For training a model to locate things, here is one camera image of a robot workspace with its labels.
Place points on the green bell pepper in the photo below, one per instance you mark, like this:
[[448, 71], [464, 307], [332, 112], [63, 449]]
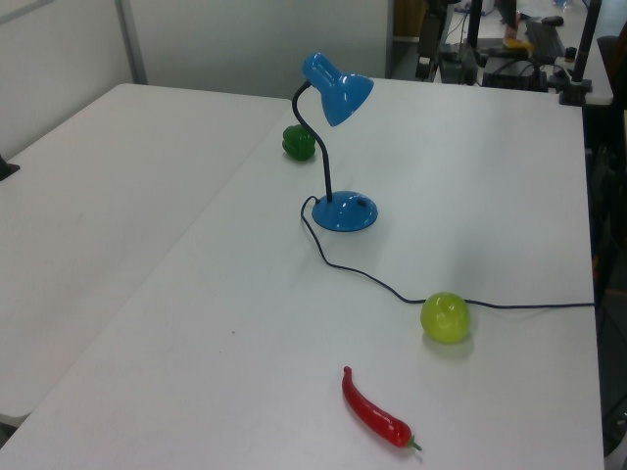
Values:
[[298, 143]]

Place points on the black computer mouse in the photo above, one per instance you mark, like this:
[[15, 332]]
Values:
[[552, 20]]

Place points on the dark equipment rack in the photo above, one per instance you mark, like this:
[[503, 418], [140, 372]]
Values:
[[428, 44]]

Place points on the red chili pepper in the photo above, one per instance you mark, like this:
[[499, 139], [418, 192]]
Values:
[[372, 416]]

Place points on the black keyboard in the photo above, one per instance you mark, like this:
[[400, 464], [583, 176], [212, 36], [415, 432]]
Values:
[[545, 38]]

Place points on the thin black stand pole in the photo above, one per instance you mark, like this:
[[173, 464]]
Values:
[[474, 24]]

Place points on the green apple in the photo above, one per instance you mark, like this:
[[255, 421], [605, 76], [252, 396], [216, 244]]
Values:
[[447, 318]]

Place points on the yellow object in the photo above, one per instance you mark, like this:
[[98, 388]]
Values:
[[518, 44]]

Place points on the black stand pole with clamp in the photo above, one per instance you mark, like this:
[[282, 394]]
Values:
[[585, 49]]

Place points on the blue desk lamp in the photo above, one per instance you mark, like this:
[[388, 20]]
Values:
[[343, 215]]

